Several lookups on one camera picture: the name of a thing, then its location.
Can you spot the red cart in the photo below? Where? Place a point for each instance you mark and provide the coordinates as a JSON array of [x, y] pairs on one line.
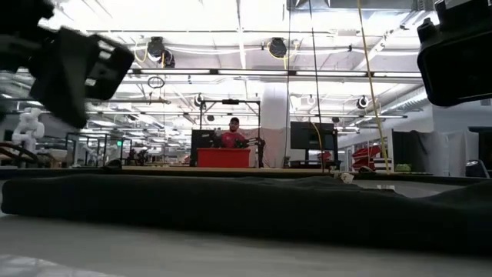
[[365, 155]]

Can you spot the long ceiling light strip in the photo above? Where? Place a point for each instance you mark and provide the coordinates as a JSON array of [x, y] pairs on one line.
[[250, 72]]

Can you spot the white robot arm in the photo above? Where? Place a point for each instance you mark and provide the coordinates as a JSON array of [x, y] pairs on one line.
[[28, 127]]

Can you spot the person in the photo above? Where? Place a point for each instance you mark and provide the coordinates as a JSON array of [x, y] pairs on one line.
[[230, 138]]

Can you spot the black open frame enclosure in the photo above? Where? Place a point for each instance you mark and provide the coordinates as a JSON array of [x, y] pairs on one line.
[[67, 150]]

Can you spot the green rounded object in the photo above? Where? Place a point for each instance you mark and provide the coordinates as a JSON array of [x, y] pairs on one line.
[[402, 167]]

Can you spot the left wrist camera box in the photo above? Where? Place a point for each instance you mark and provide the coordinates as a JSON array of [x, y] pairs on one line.
[[111, 67]]

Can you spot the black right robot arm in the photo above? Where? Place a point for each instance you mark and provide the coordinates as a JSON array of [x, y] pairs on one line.
[[465, 9]]

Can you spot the black metal frame rig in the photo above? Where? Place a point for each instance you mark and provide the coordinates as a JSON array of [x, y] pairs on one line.
[[230, 101]]

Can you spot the dark curtain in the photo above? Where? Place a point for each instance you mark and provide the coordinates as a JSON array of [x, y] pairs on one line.
[[407, 150]]

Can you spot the black monitor on stand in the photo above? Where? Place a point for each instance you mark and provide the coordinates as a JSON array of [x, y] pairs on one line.
[[313, 134]]

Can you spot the black flat panel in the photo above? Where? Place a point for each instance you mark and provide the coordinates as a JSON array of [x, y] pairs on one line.
[[201, 140]]

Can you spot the white curtain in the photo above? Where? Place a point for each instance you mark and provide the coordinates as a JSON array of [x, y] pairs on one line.
[[446, 154]]

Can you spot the black cloth napkin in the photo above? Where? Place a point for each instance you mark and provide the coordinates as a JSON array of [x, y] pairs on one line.
[[230, 204]]

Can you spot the red plastic bin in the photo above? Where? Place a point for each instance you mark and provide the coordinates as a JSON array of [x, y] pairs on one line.
[[223, 157]]

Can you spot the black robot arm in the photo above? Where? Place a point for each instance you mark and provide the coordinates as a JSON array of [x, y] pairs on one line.
[[255, 144]]

